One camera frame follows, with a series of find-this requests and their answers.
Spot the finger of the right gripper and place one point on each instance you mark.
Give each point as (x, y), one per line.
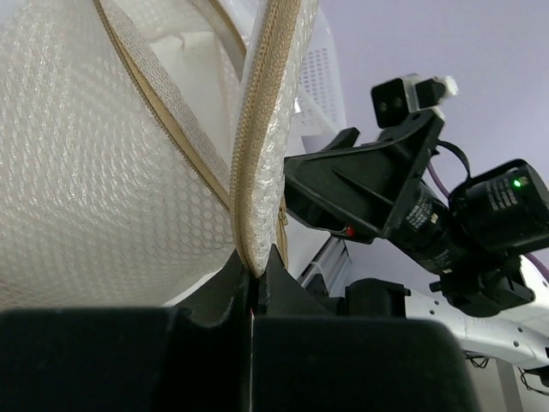
(344, 140)

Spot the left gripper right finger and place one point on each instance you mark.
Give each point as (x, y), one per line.
(280, 295)

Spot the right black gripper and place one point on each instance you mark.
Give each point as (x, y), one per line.
(371, 190)

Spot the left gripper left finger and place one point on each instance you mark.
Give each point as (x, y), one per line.
(223, 299)

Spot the white mesh laundry bag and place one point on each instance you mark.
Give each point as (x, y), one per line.
(142, 143)

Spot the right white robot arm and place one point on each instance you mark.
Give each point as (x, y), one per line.
(474, 243)

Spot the clear plastic perforated basket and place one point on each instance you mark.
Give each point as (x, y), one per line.
(319, 106)

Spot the aluminium rail frame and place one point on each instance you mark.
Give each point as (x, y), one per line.
(329, 271)

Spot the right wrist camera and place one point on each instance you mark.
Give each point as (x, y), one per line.
(396, 99)

